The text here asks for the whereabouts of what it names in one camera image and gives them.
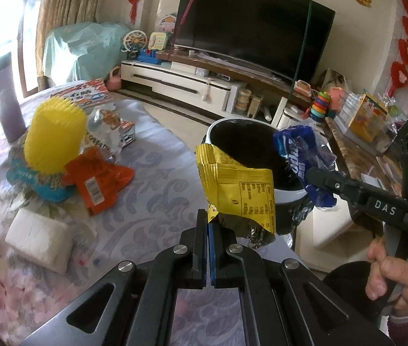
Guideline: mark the toy ferris wheel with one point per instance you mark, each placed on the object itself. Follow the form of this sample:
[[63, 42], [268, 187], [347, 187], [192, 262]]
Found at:
[[135, 43]]

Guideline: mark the red wall garland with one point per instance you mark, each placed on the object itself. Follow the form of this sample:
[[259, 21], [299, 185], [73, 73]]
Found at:
[[404, 50]]

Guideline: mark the white television cabinet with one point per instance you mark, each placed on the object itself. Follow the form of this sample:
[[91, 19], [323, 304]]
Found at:
[[182, 83]]

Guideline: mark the yellow cardboard box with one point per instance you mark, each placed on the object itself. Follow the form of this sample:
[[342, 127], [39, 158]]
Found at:
[[366, 119]]

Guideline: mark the pink toy watering can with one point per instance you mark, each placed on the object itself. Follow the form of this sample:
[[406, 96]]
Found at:
[[113, 81]]

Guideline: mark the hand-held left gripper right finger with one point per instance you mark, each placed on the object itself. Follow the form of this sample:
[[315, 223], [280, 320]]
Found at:
[[214, 256]]

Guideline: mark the house shaped card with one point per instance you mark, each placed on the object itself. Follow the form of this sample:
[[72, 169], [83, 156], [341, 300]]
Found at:
[[168, 23]]

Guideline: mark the orange snack wrapper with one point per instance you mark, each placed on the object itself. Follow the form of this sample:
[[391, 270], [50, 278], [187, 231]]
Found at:
[[96, 176]]

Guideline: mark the wooden jar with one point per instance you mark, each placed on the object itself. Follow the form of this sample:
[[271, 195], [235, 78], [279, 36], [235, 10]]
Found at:
[[242, 100]]

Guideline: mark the purple thermos bottle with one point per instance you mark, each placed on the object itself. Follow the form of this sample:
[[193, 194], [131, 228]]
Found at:
[[7, 101]]

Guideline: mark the white trash bin black liner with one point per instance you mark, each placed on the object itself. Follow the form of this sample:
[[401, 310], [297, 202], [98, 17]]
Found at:
[[247, 144]]

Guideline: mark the white tissue pack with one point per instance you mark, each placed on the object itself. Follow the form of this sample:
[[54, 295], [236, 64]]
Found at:
[[38, 239]]

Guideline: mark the black television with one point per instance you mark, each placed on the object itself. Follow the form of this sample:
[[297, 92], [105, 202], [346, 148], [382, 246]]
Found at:
[[250, 25]]

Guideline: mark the blue snack wrapper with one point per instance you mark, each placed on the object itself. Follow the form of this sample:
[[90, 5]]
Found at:
[[297, 147]]

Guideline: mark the yellow foam fruit net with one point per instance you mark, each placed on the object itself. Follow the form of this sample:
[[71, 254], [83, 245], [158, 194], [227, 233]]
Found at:
[[52, 133]]

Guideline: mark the red hanging knot decoration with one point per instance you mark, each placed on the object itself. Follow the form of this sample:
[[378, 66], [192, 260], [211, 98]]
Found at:
[[133, 3]]

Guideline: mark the pink toy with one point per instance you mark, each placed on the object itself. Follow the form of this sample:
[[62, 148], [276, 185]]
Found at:
[[338, 97]]

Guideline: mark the teal snack bag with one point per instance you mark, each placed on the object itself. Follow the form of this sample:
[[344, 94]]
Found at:
[[42, 187]]

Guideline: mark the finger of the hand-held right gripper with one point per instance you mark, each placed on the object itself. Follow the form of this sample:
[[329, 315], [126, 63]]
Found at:
[[351, 191]]

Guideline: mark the beige curtain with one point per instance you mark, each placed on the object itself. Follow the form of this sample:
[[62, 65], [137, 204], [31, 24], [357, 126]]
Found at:
[[67, 7]]

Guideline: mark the blue toy block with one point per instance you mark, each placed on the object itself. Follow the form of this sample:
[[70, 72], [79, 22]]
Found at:
[[148, 56]]

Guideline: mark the children's picture book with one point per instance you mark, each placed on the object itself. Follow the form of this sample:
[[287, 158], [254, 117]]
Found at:
[[85, 93]]

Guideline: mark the yellow snack wrapper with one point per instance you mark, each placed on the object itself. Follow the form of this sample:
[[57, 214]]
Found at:
[[232, 176]]

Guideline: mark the wooden toy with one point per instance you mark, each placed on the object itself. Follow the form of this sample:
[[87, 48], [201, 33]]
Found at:
[[256, 106]]

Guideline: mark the cream low table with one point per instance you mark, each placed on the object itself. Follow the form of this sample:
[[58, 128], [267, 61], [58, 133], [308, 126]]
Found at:
[[326, 230]]

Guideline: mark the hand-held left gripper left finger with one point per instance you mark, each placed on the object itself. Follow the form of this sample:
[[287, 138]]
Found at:
[[200, 248]]

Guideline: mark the teal cloth cover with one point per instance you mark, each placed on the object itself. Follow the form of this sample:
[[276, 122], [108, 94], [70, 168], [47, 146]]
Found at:
[[81, 50]]

